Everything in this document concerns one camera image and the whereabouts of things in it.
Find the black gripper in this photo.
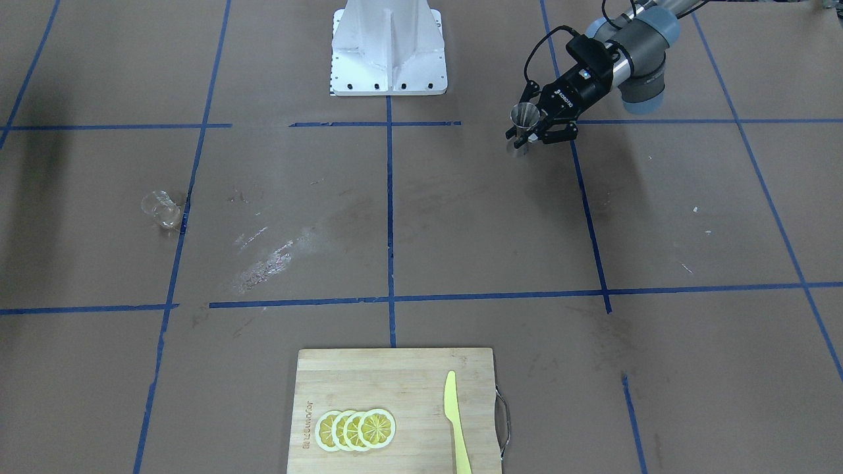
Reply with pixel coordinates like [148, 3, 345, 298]
[505, 35, 623, 145]

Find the steel jigger measuring cup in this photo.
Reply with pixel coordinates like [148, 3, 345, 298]
[508, 102, 540, 158]

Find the clear glass shaker cup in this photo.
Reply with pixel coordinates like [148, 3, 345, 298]
[140, 191, 182, 229]

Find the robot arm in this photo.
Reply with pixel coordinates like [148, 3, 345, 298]
[505, 1, 703, 148]

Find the wooden cutting board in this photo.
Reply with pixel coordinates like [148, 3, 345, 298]
[286, 348, 503, 473]

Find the yellow plastic knife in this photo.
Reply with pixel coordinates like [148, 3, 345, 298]
[443, 370, 472, 473]

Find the back lemon slice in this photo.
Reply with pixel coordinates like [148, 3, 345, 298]
[358, 408, 396, 449]

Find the front lemon slice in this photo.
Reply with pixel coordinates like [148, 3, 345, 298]
[315, 410, 341, 452]

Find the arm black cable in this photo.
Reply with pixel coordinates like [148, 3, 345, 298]
[524, 0, 653, 86]

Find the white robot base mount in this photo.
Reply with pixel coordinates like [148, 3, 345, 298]
[329, 1, 449, 97]

